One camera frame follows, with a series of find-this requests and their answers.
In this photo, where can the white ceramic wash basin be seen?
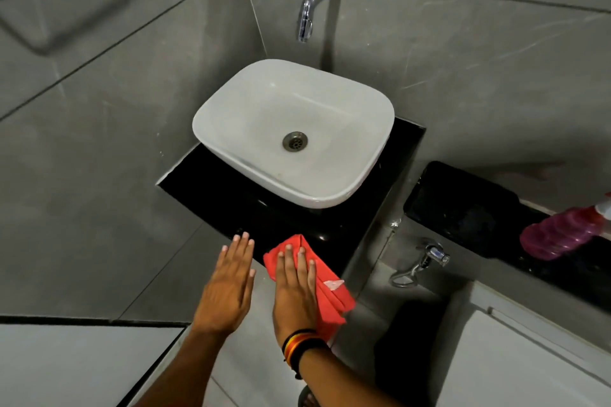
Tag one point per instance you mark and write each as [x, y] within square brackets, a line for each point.
[267, 120]

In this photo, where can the pink spray bottle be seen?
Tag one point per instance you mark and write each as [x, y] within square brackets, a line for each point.
[558, 230]

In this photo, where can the person's left middle finger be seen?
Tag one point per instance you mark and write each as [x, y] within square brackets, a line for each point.
[241, 250]

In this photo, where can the metal basin drain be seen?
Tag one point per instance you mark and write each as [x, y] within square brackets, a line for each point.
[295, 141]

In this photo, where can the person's foot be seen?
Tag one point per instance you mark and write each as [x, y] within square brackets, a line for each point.
[308, 398]

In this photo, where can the person's left hand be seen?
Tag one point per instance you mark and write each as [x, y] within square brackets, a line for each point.
[224, 294]

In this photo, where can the red cleaning cloth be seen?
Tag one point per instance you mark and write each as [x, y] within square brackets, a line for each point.
[329, 292]

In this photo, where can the person's right little finger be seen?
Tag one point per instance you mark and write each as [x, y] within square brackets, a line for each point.
[312, 278]

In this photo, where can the person's left forearm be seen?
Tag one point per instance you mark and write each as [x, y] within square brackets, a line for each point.
[186, 368]

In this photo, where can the black wristband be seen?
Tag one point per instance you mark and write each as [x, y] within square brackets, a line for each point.
[308, 348]

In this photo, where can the person's left thumb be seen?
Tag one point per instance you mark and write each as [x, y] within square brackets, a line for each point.
[250, 283]

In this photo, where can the black granite basin counter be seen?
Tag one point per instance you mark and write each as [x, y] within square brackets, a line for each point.
[229, 197]

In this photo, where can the person's right middle finger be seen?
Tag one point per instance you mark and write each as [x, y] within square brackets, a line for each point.
[290, 266]

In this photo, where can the black granite ledge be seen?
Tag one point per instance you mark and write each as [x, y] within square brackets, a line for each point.
[468, 211]

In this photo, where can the chrome angle valve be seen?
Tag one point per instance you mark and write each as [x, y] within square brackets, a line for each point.
[422, 261]

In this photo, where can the person's right hand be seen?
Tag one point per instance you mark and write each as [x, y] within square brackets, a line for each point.
[293, 301]

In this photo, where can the white toilet cistern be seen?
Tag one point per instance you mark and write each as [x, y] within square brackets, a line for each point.
[515, 359]

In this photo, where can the person's right forearm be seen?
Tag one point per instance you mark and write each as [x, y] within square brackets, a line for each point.
[339, 380]

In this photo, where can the person's left little finger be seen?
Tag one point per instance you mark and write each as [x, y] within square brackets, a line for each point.
[223, 259]

